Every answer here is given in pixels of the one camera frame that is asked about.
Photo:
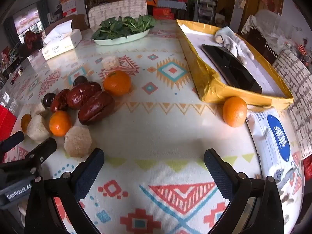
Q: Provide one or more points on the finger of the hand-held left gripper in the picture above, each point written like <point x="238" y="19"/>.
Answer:
<point x="12" y="140"/>
<point x="45" y="148"/>

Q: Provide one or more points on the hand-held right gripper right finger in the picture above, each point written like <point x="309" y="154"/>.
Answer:
<point x="217" y="170"/>

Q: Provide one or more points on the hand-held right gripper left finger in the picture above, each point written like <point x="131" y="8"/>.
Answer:
<point x="90" y="170"/>

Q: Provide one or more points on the red tray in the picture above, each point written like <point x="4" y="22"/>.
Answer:
<point x="6" y="121"/>

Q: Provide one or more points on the small orange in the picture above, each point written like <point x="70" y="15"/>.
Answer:
<point x="60" y="123"/>
<point x="25" y="122"/>

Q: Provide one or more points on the white puffed rice cake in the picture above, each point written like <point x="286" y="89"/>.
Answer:
<point x="79" y="141"/>
<point x="110" y="62"/>
<point x="37" y="109"/>
<point x="37" y="128"/>

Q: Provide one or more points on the small red date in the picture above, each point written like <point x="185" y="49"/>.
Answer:
<point x="59" y="100"/>

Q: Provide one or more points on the large red date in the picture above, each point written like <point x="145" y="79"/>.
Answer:
<point x="82" y="95"/>
<point x="97" y="111"/>

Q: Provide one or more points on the large orange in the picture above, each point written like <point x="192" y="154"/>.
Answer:
<point x="234" y="111"/>
<point x="117" y="82"/>

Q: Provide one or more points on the dark round plum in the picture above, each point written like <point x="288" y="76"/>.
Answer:
<point x="48" y="99"/>
<point x="80" y="80"/>

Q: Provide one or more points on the white wet wipes packet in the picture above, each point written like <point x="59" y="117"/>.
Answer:
<point x="268" y="146"/>

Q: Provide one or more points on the yellow taped cardboard box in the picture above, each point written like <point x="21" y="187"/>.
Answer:
<point x="209" y="85"/>

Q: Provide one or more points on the dark red coat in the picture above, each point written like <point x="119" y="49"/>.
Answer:
<point x="30" y="39"/>

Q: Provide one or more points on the black tablet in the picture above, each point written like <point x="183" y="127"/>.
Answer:
<point x="231" y="68"/>

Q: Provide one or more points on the white tissue box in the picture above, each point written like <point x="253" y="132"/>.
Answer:
<point x="62" y="45"/>

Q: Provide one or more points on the teal curtain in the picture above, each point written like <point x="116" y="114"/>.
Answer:
<point x="8" y="30"/>
<point x="43" y="12"/>

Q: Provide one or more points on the brick pattern chair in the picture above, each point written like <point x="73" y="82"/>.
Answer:
<point x="117" y="8"/>
<point x="297" y="82"/>

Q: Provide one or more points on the window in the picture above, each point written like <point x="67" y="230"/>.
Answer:
<point x="26" y="20"/>

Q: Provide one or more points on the white oval plate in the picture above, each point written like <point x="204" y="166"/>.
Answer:
<point x="117" y="41"/>

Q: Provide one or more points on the white work glove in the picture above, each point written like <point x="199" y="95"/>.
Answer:
<point x="231" y="41"/>

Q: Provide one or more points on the chair with brown cloth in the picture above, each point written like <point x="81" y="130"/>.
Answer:
<point x="78" y="22"/>

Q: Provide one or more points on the green spinach leaves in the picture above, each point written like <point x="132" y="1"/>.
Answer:
<point x="121" y="26"/>

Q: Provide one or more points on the white cloth covered cabinet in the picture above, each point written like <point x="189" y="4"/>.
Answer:
<point x="263" y="19"/>

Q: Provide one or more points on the red gift boxes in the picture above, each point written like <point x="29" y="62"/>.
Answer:
<point x="163" y="12"/>

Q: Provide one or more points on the blue cloth side table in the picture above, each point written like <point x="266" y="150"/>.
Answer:
<point x="170" y="4"/>

